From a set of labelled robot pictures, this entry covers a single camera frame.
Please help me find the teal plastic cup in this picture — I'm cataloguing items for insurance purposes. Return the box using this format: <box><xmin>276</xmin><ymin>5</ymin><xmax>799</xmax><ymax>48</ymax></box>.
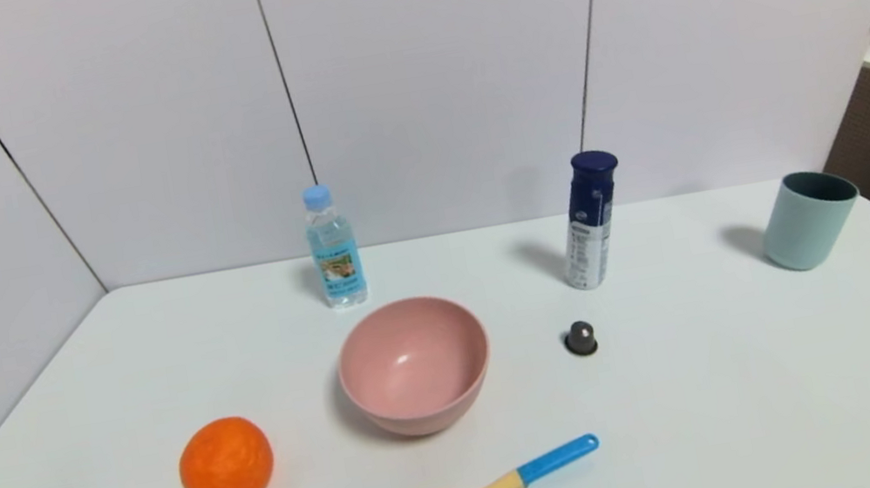
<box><xmin>751</xmin><ymin>162</ymin><xmax>870</xmax><ymax>279</ymax></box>

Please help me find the pink bowl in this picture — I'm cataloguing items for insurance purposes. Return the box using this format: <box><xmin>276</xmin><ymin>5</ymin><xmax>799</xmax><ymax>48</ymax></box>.
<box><xmin>327</xmin><ymin>286</ymin><xmax>504</xmax><ymax>450</ymax></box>

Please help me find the clear water bottle blue cap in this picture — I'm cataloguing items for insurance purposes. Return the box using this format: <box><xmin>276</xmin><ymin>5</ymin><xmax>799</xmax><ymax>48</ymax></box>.
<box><xmin>298</xmin><ymin>179</ymin><xmax>371</xmax><ymax>313</ymax></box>

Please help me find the navy white spray can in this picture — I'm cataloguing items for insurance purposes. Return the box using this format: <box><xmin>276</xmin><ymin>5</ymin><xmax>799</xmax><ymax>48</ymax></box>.
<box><xmin>545</xmin><ymin>146</ymin><xmax>639</xmax><ymax>294</ymax></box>

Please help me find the dark coffee capsule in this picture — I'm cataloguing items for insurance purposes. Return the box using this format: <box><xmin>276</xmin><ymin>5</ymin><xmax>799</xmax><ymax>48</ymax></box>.
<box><xmin>561</xmin><ymin>317</ymin><xmax>601</xmax><ymax>360</ymax></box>

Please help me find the orange fruit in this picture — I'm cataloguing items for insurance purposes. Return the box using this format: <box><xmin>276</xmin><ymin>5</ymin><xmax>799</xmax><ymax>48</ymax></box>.
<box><xmin>170</xmin><ymin>410</ymin><xmax>280</xmax><ymax>488</ymax></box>

